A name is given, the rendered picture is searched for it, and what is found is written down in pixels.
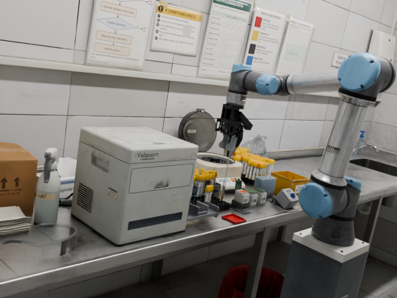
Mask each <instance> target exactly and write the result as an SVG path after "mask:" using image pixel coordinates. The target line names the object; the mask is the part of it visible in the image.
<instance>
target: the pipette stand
mask: <svg viewBox="0 0 397 298"><path fill-rule="evenodd" d="M275 184H276V178H275V177H272V176H267V177H266V176H258V177H255V182H254V185H253V190H254V188H259V187H260V188H261V189H264V190H266V193H267V196H266V201H268V200H272V199H273V195H274V189H275Z"/></svg>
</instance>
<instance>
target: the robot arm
mask: <svg viewBox="0 0 397 298"><path fill-rule="evenodd" d="M395 77H396V70H395V67H394V65H393V64H392V62H391V61H389V60H388V59H386V58H384V57H379V56H376V55H373V54H371V53H354V54H351V55H350V56H348V57H346V58H345V59H344V60H343V62H342V63H341V65H340V67H339V69H337V70H326V71H320V72H310V73H300V74H289V75H283V76H279V75H274V74H267V73H259V72H253V71H252V66H250V65H247V64H240V63H234V64H233V66H232V71H231V73H230V81H229V88H228V91H227V97H226V104H225V103H224V104H223V108H222V114H221V118H217V122H220V124H219V128H217V122H216V129H215V131H219V130H220V132H221V133H223V139H222V141H221V142H219V147H220V148H223V149H224V153H225V155H226V157H228V158H229V157H231V156H232V155H233V153H234V152H235V151H236V149H237V148H238V146H239V145H240V143H241V142H242V139H243V132H244V130H243V129H245V130H251V129H252V127H253V125H252V124H251V122H250V121H249V120H248V119H247V117H245V115H244V114H243V113H242V112H241V111H239V110H240V109H244V105H245V102H246V96H247V94H248V91H250V92H254V93H259V94H261V95H269V96H271V95H279V96H288V95H293V94H301V93H317V92H334V91H338V94H339V96H340V98H341V100H340V103H339V107H338V109H337V112H336V115H335V118H334V121H333V124H332V127H331V131H330V134H329V136H328V140H327V143H326V146H325V149H324V152H323V155H322V158H321V161H320V165H319V167H318V169H317V170H315V171H313V172H312V173H311V177H310V180H309V182H308V183H307V184H305V185H304V186H303V187H302V188H301V190H300V192H299V196H298V199H299V203H300V205H301V207H302V210H303V211H304V212H305V213H306V214H307V215H308V216H310V217H312V218H317V220H316V221H315V223H314V225H313V227H312V230H311V235H312V236H313V237H314V238H316V239H318V240H320V241H322V242H325V243H327V244H331V245H336V246H340V247H349V246H352V245H353V244H354V240H355V235H354V223H353V221H354V216H355V213H356V209H357V204H358V201H359V196H360V192H361V186H362V184H361V182H360V181H359V180H356V179H354V178H351V177H347V176H345V174H346V170H347V167H348V165H349V161H350V159H351V156H352V153H353V150H354V146H355V144H356V141H357V138H358V136H359V132H360V129H361V127H362V124H363V121H364V118H365V115H366V112H367V109H368V107H369V106H370V105H371V104H373V103H375V102H376V99H377V97H378V94H379V93H382V92H384V91H386V90H388V89H389V88H390V87H391V86H392V85H393V83H394V81H395Z"/></svg>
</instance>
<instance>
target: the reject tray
mask: <svg viewBox="0 0 397 298"><path fill-rule="evenodd" d="M222 218H223V219H225V220H227V221H229V222H231V223H233V224H239V223H242V222H246V219H244V218H241V217H240V216H237V215H235V214H234V213H232V214H229V215H223V216H222Z"/></svg>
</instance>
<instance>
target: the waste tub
mask: <svg viewBox="0 0 397 298"><path fill-rule="evenodd" d="M271 176H272V177H275V178H276V184H275V189H274V195H275V196H276V195H277V194H278V193H279V192H280V191H281V190H282V189H287V188H291V189H292V190H293V192H294V193H295V194H296V195H297V196H299V192H300V190H301V188H302V187H303V186H304V185H305V184H307V183H308V182H309V178H306V177H304V176H301V175H299V174H295V173H293V172H290V171H274V172H271Z"/></svg>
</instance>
